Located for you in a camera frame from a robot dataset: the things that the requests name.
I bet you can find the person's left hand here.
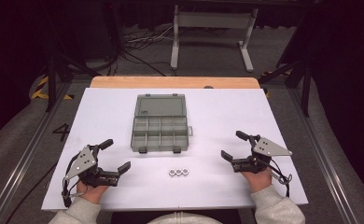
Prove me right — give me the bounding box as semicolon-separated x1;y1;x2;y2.
76;180;110;205

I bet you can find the white board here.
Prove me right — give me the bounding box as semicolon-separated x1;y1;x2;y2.
41;87;309;213

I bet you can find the black tripod stand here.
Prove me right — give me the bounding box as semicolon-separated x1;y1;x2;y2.
38;0;104;113

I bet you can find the person's right hand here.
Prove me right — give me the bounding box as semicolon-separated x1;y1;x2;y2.
241;168;273;194

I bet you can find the black strap with metal clip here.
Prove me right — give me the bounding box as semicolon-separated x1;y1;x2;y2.
61;174;85;209

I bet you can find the aluminium floor rail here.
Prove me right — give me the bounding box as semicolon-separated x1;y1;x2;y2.
286;87;360;224
0;81;74;224

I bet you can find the white metal stand frame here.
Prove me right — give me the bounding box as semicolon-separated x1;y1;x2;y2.
170;4;259;74

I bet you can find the black metal stand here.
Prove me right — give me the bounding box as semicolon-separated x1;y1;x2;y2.
258;12;315;119

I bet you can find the grey clear compartment storage box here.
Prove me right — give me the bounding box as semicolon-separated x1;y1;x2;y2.
130;92;194;154

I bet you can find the black floor cable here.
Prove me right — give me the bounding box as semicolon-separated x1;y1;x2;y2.
4;161;59;224

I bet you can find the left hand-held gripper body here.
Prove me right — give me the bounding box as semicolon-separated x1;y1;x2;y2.
63;145;122;189

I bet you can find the person's grey torso clothing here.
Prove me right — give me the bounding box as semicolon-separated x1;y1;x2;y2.
146;211;224;224

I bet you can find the black cable with metal clip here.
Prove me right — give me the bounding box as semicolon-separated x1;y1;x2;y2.
267;158;294;199

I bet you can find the wooden table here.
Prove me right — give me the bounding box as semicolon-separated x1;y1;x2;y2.
90;76;261;90

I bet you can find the bundle of floor cables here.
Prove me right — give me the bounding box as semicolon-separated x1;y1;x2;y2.
86;23;178;77

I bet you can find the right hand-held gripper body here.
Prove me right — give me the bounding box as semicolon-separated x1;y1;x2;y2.
231;133;294;175

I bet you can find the yellow black hazard tape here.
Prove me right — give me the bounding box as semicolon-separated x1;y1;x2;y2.
30;76;75;101

